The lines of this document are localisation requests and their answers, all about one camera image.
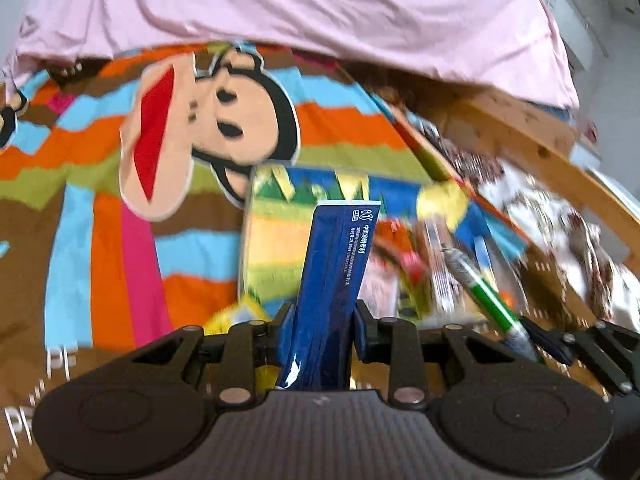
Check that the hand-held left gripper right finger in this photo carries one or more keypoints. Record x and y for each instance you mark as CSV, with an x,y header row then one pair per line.
x,y
362,332

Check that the cartoon monkey striped blanket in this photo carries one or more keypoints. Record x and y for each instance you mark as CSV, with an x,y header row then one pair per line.
x,y
100,210

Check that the pink bed sheet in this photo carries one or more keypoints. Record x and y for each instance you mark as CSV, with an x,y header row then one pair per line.
x,y
300,10

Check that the striped snack packet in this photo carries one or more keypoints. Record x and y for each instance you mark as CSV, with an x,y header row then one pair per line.
x,y
447,275

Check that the white snack packet red label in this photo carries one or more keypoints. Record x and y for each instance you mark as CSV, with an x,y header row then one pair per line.
x,y
380,287

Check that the dark blue snack packet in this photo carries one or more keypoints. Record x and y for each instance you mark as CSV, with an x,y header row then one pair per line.
x,y
335,270

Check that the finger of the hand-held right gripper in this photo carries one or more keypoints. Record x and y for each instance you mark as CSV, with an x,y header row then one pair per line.
x,y
616,334
550,346

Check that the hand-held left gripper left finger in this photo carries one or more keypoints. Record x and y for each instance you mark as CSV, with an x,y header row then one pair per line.
x,y
282,327

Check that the white air conditioner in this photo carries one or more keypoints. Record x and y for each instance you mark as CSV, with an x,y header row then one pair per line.
x,y
575,20

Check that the green white stick packet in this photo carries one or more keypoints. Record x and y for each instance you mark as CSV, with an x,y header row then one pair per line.
x,y
492,305

